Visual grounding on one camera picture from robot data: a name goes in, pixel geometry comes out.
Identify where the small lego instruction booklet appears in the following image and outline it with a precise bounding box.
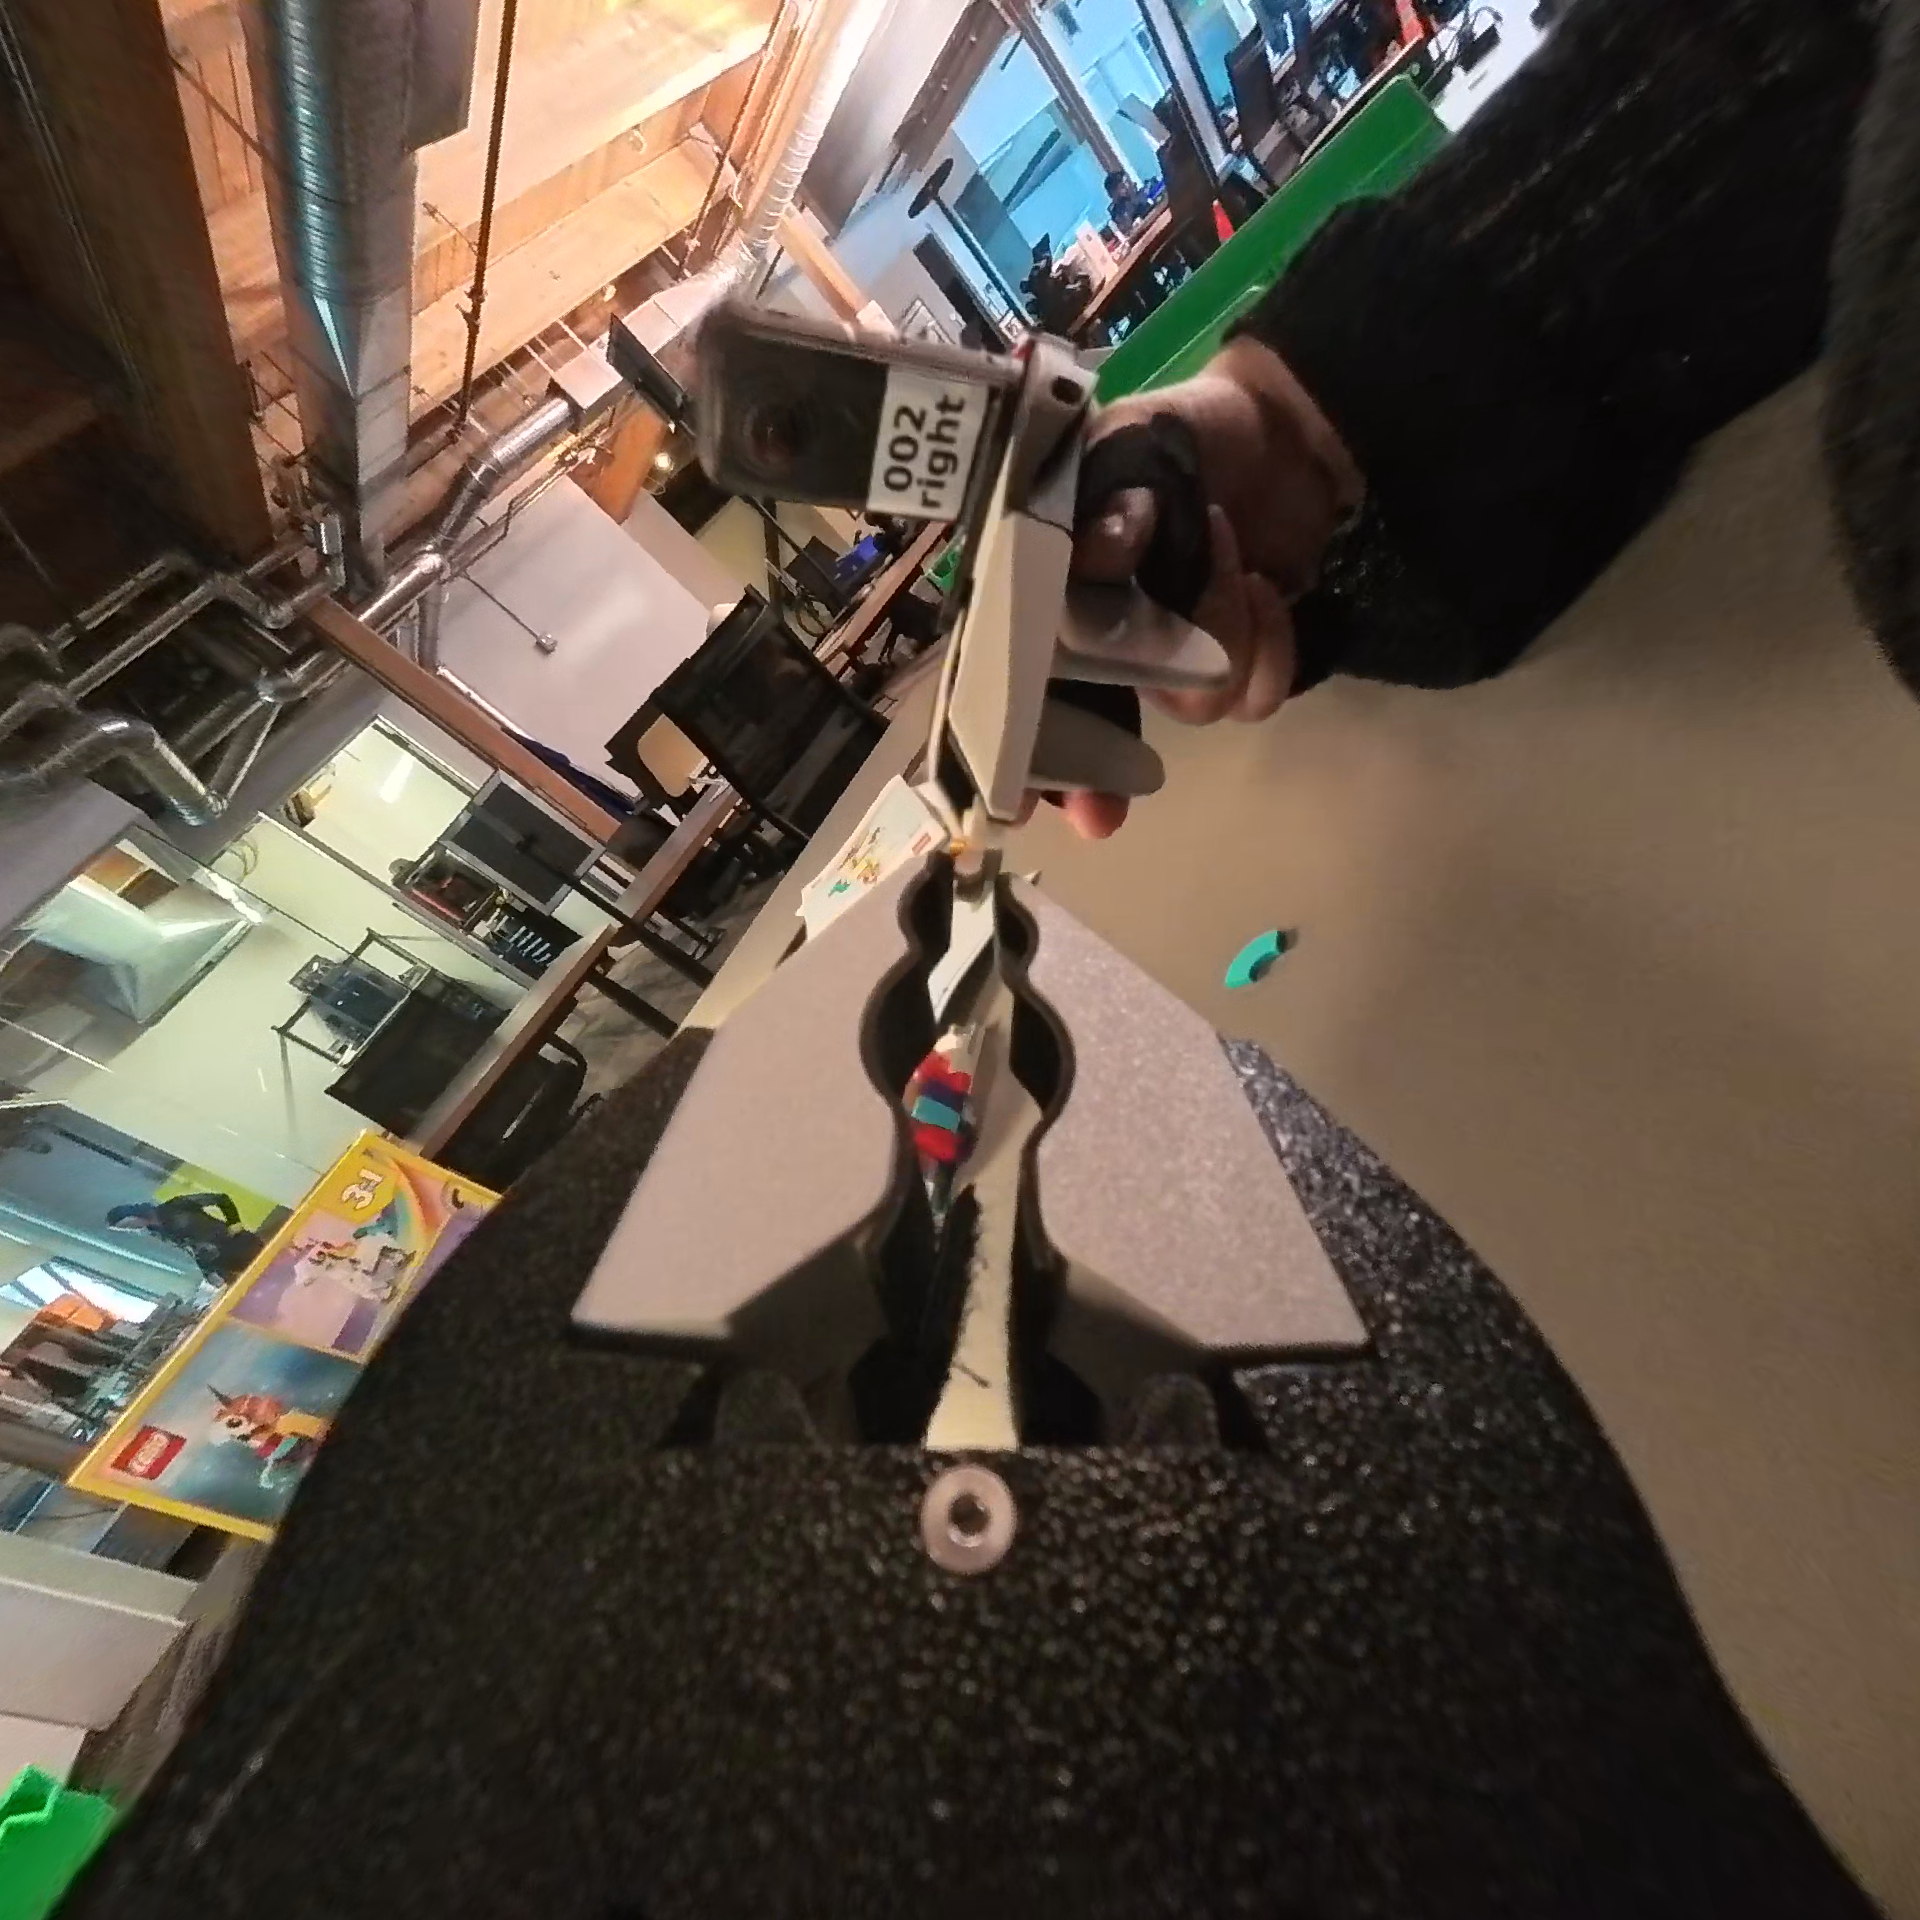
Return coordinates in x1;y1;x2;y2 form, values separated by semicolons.
796;773;962;940

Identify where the black office chair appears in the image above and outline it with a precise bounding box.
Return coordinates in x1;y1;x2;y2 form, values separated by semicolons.
607;593;894;849

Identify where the yellow lego set box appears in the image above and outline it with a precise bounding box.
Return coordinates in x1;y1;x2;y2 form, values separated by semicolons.
66;1131;505;1546

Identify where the colourful lego build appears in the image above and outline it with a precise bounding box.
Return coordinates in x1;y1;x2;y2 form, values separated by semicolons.
901;1037;984;1175

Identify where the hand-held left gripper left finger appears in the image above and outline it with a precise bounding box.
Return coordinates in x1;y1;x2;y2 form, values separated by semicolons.
567;877;953;1396

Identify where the green plastic bin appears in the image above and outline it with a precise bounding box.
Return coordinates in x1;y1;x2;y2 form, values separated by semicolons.
1095;76;1453;395

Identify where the silver ventilation duct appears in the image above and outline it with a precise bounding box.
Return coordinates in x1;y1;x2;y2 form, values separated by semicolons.
247;0;453;602

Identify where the person's right forearm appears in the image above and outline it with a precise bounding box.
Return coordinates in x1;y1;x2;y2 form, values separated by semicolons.
1236;0;1920;700

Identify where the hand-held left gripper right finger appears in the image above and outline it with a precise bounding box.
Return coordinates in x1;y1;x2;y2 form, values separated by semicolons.
989;883;1374;1403

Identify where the green plastic piece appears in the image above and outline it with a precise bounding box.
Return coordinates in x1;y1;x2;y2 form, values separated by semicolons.
0;1770;119;1920

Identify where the person's right hand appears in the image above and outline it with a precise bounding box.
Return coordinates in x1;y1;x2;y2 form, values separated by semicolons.
1056;348;1366;842

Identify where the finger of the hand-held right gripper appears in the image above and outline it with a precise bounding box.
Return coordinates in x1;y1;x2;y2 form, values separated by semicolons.
927;643;991;868
944;511;1071;847

